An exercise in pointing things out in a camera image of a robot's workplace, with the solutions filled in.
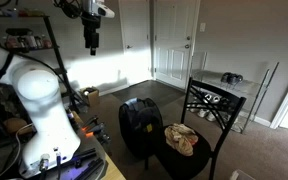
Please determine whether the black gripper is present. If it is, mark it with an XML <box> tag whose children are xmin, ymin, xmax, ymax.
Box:
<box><xmin>81</xmin><ymin>12</ymin><xmax>101</xmax><ymax>56</ymax></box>

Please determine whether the peach shirt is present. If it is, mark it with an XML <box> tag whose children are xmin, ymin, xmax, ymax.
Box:
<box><xmin>164</xmin><ymin>123</ymin><xmax>199</xmax><ymax>156</ymax></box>

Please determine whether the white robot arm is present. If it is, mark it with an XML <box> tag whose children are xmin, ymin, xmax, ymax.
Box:
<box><xmin>0</xmin><ymin>46</ymin><xmax>81</xmax><ymax>179</ymax></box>

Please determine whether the black mesh laundry basket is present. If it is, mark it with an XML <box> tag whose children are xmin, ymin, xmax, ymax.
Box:
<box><xmin>119</xmin><ymin>98</ymin><xmax>163</xmax><ymax>159</ymax></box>

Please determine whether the cardboard box on floor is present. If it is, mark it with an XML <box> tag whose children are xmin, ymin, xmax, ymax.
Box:
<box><xmin>80</xmin><ymin>87</ymin><xmax>100</xmax><ymax>107</ymax></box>

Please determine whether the white interior door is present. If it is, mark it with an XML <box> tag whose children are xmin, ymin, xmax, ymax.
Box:
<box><xmin>119</xmin><ymin>0</ymin><xmax>151</xmax><ymax>85</ymax></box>

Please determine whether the orange black bar clamp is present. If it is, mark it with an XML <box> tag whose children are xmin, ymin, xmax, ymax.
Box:
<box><xmin>81</xmin><ymin>115</ymin><xmax>99</xmax><ymax>130</ymax></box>

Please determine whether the white entry door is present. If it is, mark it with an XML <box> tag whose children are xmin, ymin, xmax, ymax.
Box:
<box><xmin>154</xmin><ymin>0</ymin><xmax>199</xmax><ymax>89</ymax></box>

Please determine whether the black metal shelving unit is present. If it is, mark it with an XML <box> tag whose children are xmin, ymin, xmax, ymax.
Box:
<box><xmin>0</xmin><ymin>8</ymin><xmax>85</xmax><ymax>134</ymax></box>

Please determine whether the white sneaker pair floor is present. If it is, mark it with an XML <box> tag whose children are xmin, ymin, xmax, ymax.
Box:
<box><xmin>189</xmin><ymin>107</ymin><xmax>208</xmax><ymax>118</ymax></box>

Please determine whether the black sneakers middle shelf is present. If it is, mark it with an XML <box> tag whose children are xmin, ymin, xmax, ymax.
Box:
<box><xmin>202</xmin><ymin>93</ymin><xmax>229</xmax><ymax>104</ymax></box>

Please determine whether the black sneakers shelf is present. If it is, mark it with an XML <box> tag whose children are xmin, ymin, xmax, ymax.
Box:
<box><xmin>202</xmin><ymin>93</ymin><xmax>229</xmax><ymax>104</ymax></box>
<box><xmin>221</xmin><ymin>72</ymin><xmax>243</xmax><ymax>85</ymax></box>

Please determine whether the black metal chair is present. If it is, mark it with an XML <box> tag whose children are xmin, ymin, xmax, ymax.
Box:
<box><xmin>149</xmin><ymin>77</ymin><xmax>246</xmax><ymax>180</ymax></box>

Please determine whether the black sneakers top shelf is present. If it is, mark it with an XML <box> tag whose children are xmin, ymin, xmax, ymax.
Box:
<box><xmin>221</xmin><ymin>72</ymin><xmax>243</xmax><ymax>85</ymax></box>

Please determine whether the white light switch plate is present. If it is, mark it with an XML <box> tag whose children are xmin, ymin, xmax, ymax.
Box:
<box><xmin>199</xmin><ymin>23</ymin><xmax>206</xmax><ymax>32</ymax></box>

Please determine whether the wire shoe rack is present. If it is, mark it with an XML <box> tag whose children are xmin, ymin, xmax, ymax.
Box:
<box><xmin>187</xmin><ymin>51</ymin><xmax>280</xmax><ymax>135</ymax></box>

